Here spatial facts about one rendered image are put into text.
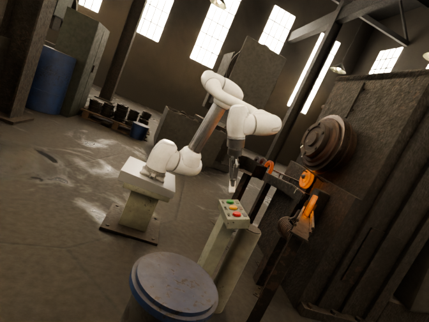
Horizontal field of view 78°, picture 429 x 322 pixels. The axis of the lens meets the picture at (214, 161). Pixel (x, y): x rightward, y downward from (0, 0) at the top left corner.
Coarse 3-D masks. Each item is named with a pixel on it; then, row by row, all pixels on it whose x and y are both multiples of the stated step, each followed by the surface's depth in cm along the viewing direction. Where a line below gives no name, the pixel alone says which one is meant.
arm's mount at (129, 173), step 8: (128, 160) 196; (136, 160) 205; (128, 168) 181; (136, 168) 188; (120, 176) 172; (128, 176) 173; (136, 176) 174; (144, 176) 181; (168, 176) 206; (136, 184) 175; (144, 184) 176; (152, 184) 177; (160, 184) 182; (168, 184) 189; (160, 192) 179; (168, 192) 180
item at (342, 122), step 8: (320, 120) 219; (336, 120) 199; (344, 120) 200; (344, 128) 188; (344, 136) 186; (344, 144) 187; (336, 152) 186; (344, 152) 188; (328, 160) 191; (336, 160) 190; (312, 168) 205; (320, 168) 196; (328, 168) 196
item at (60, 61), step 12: (48, 48) 354; (48, 60) 358; (60, 60) 365; (72, 60) 380; (36, 72) 359; (48, 72) 363; (60, 72) 372; (72, 72) 394; (36, 84) 363; (48, 84) 368; (60, 84) 379; (36, 96) 367; (48, 96) 374; (60, 96) 388; (36, 108) 371; (48, 108) 380; (60, 108) 401
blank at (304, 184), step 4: (304, 172) 217; (308, 172) 211; (308, 176) 209; (312, 176) 207; (300, 180) 218; (304, 180) 216; (308, 180) 207; (312, 180) 206; (300, 184) 216; (304, 184) 211; (308, 184) 207
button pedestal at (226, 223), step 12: (228, 204) 139; (240, 204) 140; (228, 216) 125; (240, 216) 126; (216, 228) 136; (228, 228) 123; (240, 228) 124; (216, 240) 132; (228, 240) 133; (204, 252) 139; (216, 252) 134; (204, 264) 134; (216, 264) 135
